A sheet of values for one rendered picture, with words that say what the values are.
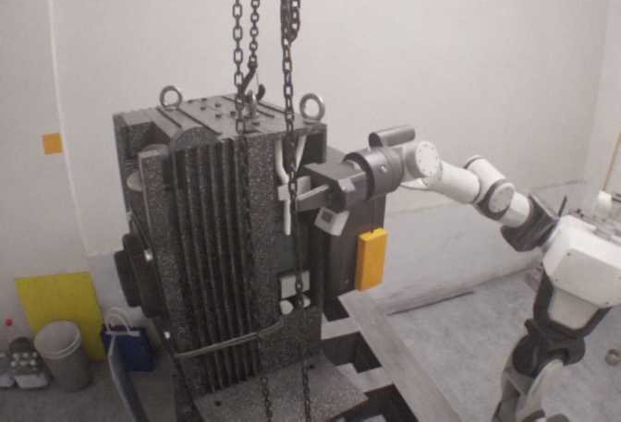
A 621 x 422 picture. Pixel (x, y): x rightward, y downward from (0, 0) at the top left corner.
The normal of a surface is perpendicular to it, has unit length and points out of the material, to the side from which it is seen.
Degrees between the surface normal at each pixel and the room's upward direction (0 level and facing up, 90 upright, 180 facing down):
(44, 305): 87
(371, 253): 90
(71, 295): 87
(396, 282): 90
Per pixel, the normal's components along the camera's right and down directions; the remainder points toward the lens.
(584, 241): -0.22, -0.54
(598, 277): -0.55, 0.16
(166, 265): 0.54, 0.33
